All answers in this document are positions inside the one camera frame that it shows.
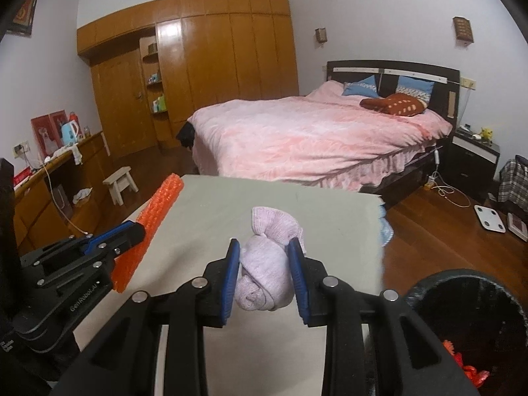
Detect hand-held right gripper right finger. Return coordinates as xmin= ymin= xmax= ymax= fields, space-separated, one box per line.
xmin=286 ymin=238 xmax=482 ymax=396

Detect black mesh trash bin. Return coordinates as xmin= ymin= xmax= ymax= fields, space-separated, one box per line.
xmin=402 ymin=269 xmax=528 ymax=396

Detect bed with dark headboard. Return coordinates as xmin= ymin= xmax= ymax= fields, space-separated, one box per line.
xmin=177 ymin=61 xmax=460 ymax=209

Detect white cloth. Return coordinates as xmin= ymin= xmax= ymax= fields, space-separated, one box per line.
xmin=58 ymin=142 xmax=83 ymax=165

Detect black cloth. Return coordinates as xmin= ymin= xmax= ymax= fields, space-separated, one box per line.
xmin=177 ymin=121 xmax=195 ymax=149

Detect red ribbon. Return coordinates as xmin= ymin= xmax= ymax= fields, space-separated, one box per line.
xmin=461 ymin=364 xmax=491 ymax=386

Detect wooden dresser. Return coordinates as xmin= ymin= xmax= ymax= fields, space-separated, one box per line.
xmin=0 ymin=130 xmax=112 ymax=256

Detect orange bubble wrap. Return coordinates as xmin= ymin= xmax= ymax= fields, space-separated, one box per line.
xmin=112 ymin=172 xmax=184 ymax=293

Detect brown dotted cushion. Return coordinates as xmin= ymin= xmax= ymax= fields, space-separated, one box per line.
xmin=360 ymin=93 xmax=426 ymax=117

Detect stack of books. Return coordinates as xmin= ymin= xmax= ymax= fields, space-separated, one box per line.
xmin=507 ymin=212 xmax=528 ymax=242

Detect black and white nightstand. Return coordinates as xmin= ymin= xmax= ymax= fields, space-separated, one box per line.
xmin=447 ymin=128 xmax=501 ymax=205

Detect red picture box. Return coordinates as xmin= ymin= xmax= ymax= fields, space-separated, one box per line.
xmin=31 ymin=111 xmax=69 ymax=158

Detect light blue cloth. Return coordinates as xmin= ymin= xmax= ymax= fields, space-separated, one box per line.
xmin=377 ymin=210 xmax=392 ymax=246

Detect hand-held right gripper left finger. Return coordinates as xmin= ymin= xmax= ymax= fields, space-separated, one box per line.
xmin=49 ymin=238 xmax=242 ymax=396

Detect lilac sock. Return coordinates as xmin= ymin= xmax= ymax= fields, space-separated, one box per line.
xmin=235 ymin=206 xmax=308 ymax=312

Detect white charging cable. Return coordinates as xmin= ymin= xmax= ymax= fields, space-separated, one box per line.
xmin=41 ymin=159 xmax=89 ymax=238

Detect framed wall picture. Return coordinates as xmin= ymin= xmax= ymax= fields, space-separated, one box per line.
xmin=10 ymin=0 xmax=41 ymax=36

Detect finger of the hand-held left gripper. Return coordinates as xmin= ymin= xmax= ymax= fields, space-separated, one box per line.
xmin=20 ymin=221 xmax=147 ymax=269
xmin=36 ymin=247 xmax=125 ymax=292

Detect wooden wardrobe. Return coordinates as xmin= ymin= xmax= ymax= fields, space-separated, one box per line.
xmin=76 ymin=0 xmax=300 ymax=161

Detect white bathroom scale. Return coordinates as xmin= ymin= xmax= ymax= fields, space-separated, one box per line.
xmin=474 ymin=204 xmax=506 ymax=235

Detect light blue kettle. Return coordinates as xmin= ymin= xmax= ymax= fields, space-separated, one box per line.
xmin=61 ymin=117 xmax=82 ymax=143

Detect pink duvet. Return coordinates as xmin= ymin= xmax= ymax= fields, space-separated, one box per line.
xmin=187 ymin=80 xmax=453 ymax=192

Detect blue pillow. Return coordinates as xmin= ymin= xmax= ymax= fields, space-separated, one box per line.
xmin=396 ymin=75 xmax=436 ymax=104
xmin=342 ymin=75 xmax=379 ymax=96

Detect small white stool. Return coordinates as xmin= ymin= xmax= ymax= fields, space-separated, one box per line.
xmin=102 ymin=167 xmax=139 ymax=206

